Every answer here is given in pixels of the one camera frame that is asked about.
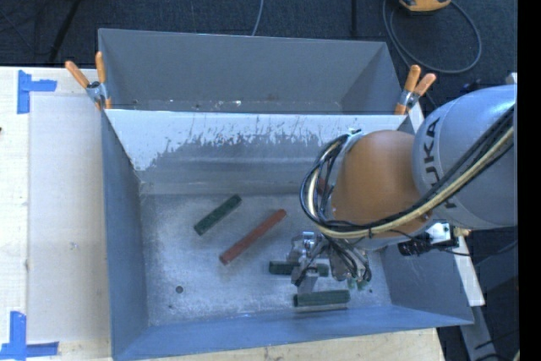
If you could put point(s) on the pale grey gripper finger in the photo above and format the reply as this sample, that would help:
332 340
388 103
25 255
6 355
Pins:
301 249
307 283

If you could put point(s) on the dark green flat block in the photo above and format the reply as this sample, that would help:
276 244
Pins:
280 268
217 214
321 298

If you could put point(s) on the red-brown flat block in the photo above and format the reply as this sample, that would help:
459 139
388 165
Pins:
253 237

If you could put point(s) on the grey metal bin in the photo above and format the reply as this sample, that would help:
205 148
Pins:
236 165

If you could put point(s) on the black cylinder on white bracket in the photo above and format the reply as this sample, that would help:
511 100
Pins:
416 246

